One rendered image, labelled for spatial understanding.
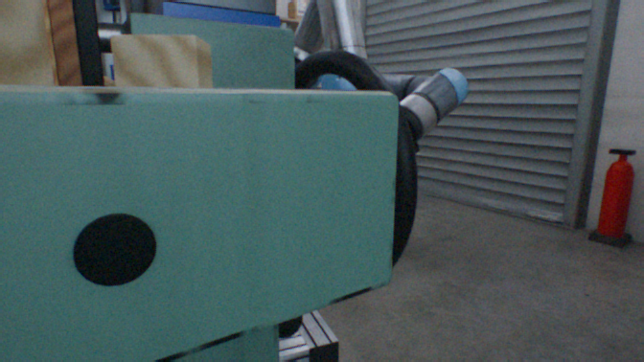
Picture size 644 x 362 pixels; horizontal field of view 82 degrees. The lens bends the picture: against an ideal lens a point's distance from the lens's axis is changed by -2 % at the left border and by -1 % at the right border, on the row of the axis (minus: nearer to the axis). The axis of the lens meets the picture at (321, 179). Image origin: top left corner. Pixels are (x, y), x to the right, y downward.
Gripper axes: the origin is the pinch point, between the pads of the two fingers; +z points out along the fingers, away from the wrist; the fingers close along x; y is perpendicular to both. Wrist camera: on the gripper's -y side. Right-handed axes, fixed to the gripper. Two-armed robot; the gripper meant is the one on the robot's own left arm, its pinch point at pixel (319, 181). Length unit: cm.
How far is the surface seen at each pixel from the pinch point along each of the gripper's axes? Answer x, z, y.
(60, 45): -18.6, 19.3, -30.2
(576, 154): 66, -206, 148
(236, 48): -18.0, 8.6, -24.7
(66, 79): -18.6, 20.4, -28.3
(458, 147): 159, -200, 151
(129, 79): -25.5, 17.9, -26.7
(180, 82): -26.8, 15.9, -25.3
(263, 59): -18.0, 6.9, -22.8
